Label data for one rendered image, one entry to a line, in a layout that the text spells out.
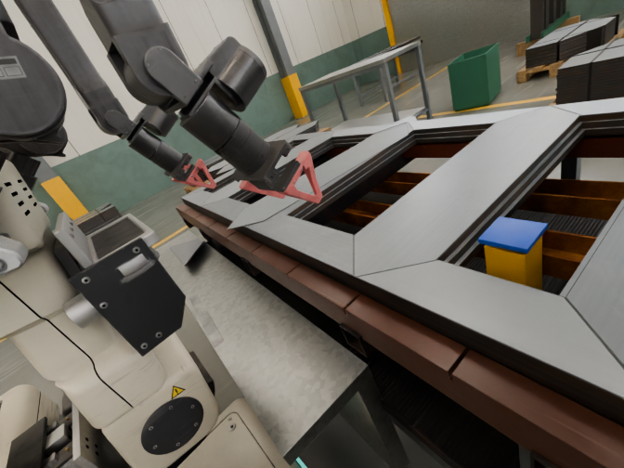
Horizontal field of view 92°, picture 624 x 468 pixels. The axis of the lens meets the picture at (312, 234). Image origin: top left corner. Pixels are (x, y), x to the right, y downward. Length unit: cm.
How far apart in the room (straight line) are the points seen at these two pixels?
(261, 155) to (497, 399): 39
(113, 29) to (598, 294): 56
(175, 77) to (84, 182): 731
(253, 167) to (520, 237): 36
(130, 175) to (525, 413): 764
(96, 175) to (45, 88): 733
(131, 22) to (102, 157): 732
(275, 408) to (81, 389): 30
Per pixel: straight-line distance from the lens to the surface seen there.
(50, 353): 61
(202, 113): 40
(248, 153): 42
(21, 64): 36
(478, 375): 40
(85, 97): 82
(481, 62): 440
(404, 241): 54
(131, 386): 61
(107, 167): 769
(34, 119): 36
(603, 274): 47
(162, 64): 39
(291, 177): 40
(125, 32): 40
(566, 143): 87
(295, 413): 61
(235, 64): 44
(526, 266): 48
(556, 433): 38
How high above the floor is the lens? 116
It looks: 27 degrees down
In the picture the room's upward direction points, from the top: 23 degrees counter-clockwise
